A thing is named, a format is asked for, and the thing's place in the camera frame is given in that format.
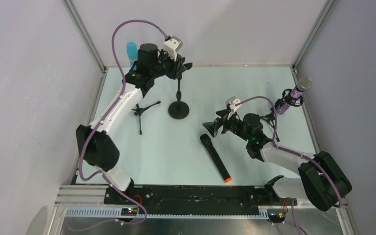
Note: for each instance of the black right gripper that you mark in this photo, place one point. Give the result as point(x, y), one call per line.
point(225, 120)

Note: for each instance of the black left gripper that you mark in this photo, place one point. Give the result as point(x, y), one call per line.
point(178, 65)

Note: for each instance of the black microphone orange tip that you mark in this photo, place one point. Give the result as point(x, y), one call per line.
point(209, 147)

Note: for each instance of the black round-base microphone stand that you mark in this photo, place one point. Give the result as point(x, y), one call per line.
point(178, 109)

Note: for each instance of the blue microphone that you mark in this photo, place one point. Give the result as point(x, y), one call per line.
point(132, 53)

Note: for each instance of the small black tripod microphone stand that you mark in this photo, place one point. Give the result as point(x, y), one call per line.
point(138, 111)

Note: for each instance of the black shock-mount tripod stand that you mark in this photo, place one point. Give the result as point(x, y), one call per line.
point(290, 98)

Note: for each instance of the purple glitter microphone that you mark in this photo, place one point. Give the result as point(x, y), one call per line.
point(304, 84)

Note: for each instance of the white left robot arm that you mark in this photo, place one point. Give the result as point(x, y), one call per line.
point(95, 141)

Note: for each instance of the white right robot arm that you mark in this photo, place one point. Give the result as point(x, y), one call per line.
point(321, 181)

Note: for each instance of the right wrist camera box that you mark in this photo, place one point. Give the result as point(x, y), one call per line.
point(232, 104)

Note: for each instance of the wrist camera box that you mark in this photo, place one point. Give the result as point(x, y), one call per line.
point(232, 104)
point(171, 46)

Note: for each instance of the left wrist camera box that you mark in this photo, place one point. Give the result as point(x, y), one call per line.
point(171, 46)

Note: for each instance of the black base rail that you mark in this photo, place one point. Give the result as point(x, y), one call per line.
point(197, 200)

